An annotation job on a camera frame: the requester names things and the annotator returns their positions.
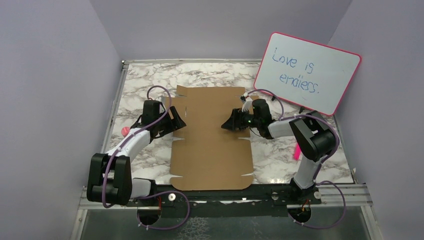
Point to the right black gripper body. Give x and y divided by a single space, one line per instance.
250 121

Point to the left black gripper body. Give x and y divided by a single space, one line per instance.
162 123

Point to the brown cardboard box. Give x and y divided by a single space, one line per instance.
204 156

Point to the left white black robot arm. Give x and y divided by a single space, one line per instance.
110 179

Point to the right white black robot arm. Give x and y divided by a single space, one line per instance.
316 139

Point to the pink capped small bottle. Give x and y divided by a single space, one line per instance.
125 131

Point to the pink marker pen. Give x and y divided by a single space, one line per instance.
297 152

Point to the pink framed whiteboard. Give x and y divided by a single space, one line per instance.
306 73

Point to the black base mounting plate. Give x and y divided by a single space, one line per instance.
254 201

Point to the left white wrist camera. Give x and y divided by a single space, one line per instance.
164 99

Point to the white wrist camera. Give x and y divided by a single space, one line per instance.
247 102
164 99

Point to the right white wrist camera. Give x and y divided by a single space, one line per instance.
247 102

